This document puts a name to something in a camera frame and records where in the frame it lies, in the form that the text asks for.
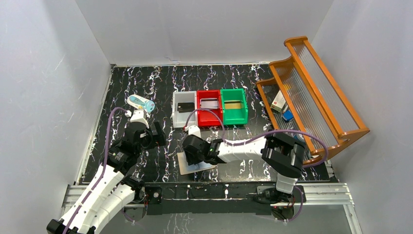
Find grey cards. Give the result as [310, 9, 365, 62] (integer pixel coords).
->
[200, 98, 220, 109]

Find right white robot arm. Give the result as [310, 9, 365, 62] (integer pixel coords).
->
[178, 133, 306, 202]

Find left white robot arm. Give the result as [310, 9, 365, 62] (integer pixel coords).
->
[46, 121, 166, 234]

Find black card in white bin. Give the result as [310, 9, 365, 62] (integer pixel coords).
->
[177, 102, 195, 113]

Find gold card in green bin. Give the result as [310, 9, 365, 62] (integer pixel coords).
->
[224, 100, 243, 110]

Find oval white blue package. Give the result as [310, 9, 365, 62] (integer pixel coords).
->
[127, 95, 155, 113]

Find white plastic bin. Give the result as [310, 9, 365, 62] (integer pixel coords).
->
[171, 91, 197, 129]

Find red plastic bin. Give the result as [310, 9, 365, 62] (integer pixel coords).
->
[197, 90, 223, 127]

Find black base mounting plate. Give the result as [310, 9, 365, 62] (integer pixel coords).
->
[123, 182, 307, 217]

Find green plastic bin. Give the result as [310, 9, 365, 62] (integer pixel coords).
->
[220, 89, 248, 125]

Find white red small box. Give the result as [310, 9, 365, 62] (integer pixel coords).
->
[270, 90, 286, 112]

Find blue small object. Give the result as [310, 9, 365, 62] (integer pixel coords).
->
[282, 110, 294, 122]

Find blue tape roll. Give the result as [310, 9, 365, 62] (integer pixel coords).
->
[294, 133, 305, 142]

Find orange wooden shelf rack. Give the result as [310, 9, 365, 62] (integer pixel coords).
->
[256, 36, 370, 167]

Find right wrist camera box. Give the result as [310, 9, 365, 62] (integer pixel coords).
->
[184, 125, 201, 138]

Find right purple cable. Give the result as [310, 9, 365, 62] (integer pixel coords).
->
[184, 109, 329, 222]

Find purple cable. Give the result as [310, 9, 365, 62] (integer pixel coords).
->
[184, 109, 329, 222]
[63, 107, 136, 234]

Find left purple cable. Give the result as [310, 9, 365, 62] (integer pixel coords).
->
[63, 107, 136, 234]

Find aluminium frame rail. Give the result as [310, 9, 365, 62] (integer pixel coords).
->
[55, 161, 363, 234]

